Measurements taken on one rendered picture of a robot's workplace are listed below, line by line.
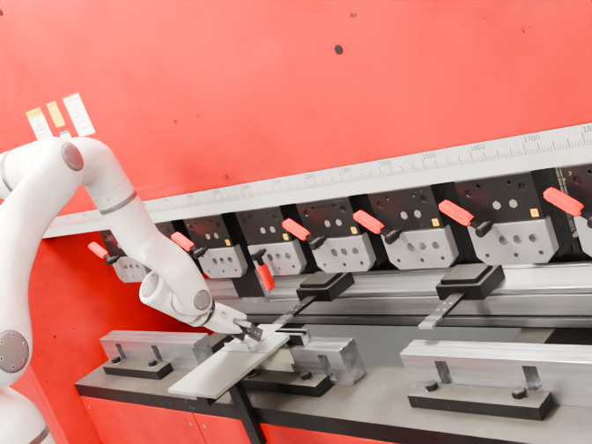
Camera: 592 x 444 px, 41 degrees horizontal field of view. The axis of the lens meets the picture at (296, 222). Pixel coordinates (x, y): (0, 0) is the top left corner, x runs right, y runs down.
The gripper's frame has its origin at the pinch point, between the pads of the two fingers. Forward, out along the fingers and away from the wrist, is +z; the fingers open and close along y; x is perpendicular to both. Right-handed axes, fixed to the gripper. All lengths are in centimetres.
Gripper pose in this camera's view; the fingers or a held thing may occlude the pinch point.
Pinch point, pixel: (247, 333)
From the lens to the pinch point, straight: 198.8
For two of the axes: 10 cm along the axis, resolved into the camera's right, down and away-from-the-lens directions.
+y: -7.0, 0.8, 7.1
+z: 6.6, 4.3, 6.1
